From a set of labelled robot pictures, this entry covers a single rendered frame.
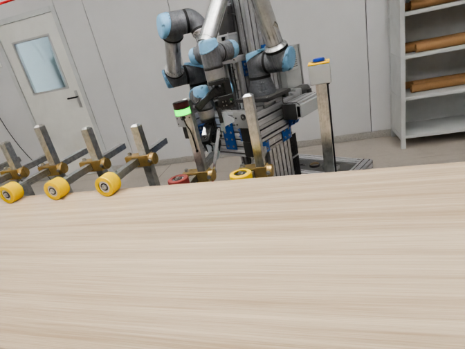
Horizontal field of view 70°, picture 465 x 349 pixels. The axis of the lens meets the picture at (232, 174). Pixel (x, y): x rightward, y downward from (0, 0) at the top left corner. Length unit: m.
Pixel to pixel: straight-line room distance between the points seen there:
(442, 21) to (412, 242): 3.44
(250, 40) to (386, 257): 1.57
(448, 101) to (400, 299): 3.68
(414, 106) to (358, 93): 0.60
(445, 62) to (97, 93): 3.94
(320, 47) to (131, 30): 2.13
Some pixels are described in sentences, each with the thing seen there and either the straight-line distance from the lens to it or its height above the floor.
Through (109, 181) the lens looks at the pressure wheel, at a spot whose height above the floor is 0.96.
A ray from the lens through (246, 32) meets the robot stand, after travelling 2.06.
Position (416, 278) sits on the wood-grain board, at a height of 0.90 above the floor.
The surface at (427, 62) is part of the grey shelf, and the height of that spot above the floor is 0.73.
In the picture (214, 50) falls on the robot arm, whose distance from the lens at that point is 1.33.
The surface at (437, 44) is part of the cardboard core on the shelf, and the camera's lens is 3.67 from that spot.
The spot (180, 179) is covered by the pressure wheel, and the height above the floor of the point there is 0.91.
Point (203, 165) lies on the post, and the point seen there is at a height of 0.90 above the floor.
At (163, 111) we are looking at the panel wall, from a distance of 4.30.
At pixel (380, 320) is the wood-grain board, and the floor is 0.90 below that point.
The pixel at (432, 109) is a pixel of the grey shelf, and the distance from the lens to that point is 4.20.
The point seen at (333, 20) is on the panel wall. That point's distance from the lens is 3.88.
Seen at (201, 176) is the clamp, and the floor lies 0.85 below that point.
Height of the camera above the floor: 1.35
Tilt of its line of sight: 22 degrees down
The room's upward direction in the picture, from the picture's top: 12 degrees counter-clockwise
